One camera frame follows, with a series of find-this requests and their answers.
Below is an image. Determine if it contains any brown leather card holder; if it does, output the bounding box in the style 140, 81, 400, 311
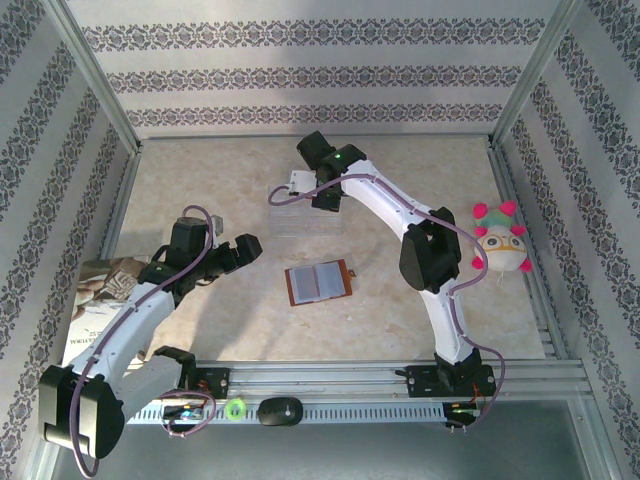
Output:
283, 258, 357, 307

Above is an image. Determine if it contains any clear acrylic card stand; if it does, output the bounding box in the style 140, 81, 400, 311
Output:
267, 183, 346, 237

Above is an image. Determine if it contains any beige paperback book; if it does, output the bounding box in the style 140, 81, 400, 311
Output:
62, 254, 151, 366

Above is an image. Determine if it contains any black computer mouse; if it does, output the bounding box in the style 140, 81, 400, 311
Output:
257, 396, 305, 427

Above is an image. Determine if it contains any white pink plush toy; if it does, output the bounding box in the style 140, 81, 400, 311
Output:
471, 200, 534, 275

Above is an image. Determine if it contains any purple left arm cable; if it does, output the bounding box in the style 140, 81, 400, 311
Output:
69, 203, 217, 479

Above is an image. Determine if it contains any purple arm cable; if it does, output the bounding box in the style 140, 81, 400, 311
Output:
267, 174, 506, 434
69, 203, 217, 479

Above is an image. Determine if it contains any aluminium side rail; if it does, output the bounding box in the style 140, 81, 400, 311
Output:
97, 149, 144, 261
487, 142, 574, 361

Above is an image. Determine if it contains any aluminium rear rail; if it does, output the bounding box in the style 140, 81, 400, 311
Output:
139, 133, 494, 144

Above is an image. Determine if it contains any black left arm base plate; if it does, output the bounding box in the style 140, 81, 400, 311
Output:
182, 367, 231, 401

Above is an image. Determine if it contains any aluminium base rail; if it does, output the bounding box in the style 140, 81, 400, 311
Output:
47, 357, 594, 399

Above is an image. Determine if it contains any aluminium frame post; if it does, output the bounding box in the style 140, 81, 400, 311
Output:
42, 0, 142, 156
492, 0, 589, 149

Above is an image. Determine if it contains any perforated metal cable tray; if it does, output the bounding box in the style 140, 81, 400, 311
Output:
124, 402, 446, 426

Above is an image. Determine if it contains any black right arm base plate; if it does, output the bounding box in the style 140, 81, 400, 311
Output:
404, 364, 496, 396

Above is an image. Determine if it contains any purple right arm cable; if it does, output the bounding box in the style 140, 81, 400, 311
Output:
267, 174, 506, 434

